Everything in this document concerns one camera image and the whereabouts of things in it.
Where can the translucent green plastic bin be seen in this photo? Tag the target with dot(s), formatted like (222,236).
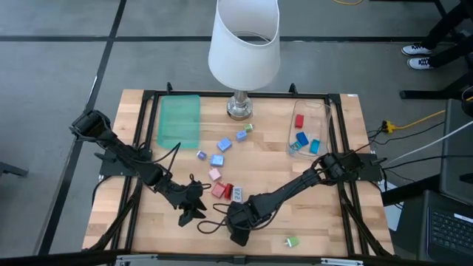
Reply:
(179,122)

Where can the black laptop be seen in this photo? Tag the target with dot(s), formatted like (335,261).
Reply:
(449,231)

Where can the green cube wall charger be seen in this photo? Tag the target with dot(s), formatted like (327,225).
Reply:
(248,127)
(292,242)

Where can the clear plastic bin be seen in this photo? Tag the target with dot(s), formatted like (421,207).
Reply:
(314,118)

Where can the red wall charger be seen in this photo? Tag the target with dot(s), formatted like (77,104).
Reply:
(218,190)

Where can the person's leg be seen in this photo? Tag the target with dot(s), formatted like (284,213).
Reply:
(447,22)
(451,53)

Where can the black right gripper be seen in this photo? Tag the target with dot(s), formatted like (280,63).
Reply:
(245,216)

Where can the white sheet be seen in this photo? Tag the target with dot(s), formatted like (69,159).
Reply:
(392,218)

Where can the black crossbar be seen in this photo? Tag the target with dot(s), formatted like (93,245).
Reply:
(74,259)

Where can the grey computer box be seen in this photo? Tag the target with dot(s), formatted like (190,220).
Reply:
(458,147)

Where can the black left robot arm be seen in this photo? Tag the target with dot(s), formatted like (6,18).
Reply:
(122,153)

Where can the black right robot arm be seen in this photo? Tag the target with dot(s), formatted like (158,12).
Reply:
(295,184)

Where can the small purple wall charger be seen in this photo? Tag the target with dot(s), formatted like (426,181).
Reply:
(201,155)

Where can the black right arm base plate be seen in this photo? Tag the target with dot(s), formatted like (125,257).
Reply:
(369,170)

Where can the person's white shoe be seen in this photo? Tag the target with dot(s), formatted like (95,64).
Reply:
(419,63)
(415,49)

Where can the silver bracket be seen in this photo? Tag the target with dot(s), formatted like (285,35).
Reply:
(340,262)
(136,258)

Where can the pale pink wall charger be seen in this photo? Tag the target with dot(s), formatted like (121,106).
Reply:
(214,174)

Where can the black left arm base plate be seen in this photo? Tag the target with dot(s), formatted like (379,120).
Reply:
(111,166)

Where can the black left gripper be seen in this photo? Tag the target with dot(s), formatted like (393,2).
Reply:
(184,195)

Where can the silver table lamp white shade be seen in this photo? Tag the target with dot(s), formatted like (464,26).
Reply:
(240,55)

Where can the dark blue digital timer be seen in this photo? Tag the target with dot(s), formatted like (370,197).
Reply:
(302,138)

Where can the grey stand foot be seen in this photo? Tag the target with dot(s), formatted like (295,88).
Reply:
(11,169)

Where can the black side table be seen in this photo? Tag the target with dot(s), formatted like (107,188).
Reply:
(410,221)

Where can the black aluminium table frame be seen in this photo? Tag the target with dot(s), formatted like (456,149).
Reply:
(346,229)

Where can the black desk leg frame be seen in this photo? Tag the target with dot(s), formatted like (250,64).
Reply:
(436,94)

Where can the small light blue wall charger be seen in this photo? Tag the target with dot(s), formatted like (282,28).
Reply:
(241,135)

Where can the red digital timer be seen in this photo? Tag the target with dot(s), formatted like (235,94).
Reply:
(299,120)
(228,191)

